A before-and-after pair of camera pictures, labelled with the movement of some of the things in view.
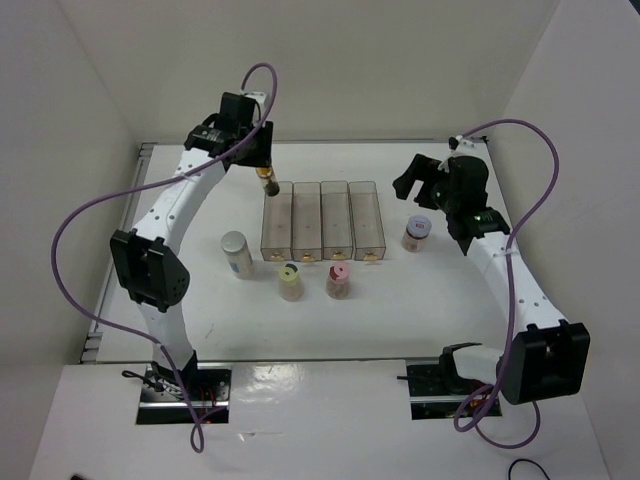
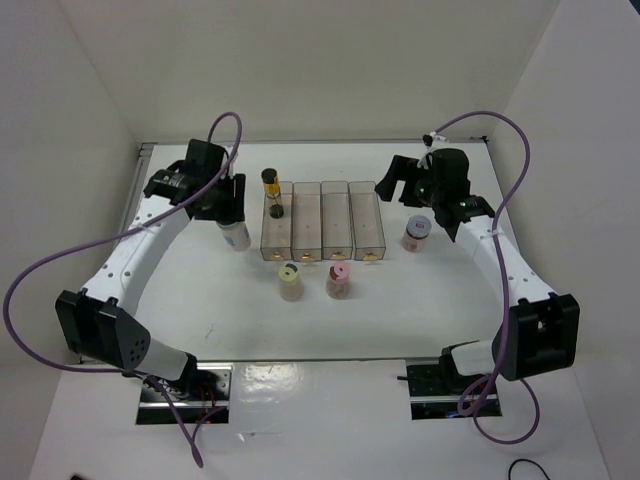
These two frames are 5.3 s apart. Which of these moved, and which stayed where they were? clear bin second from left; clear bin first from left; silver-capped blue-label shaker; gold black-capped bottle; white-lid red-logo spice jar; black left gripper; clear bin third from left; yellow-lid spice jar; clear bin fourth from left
Moved: silver-capped blue-label shaker; black left gripper; gold black-capped bottle
Stayed: clear bin third from left; white-lid red-logo spice jar; clear bin fourth from left; yellow-lid spice jar; clear bin second from left; clear bin first from left
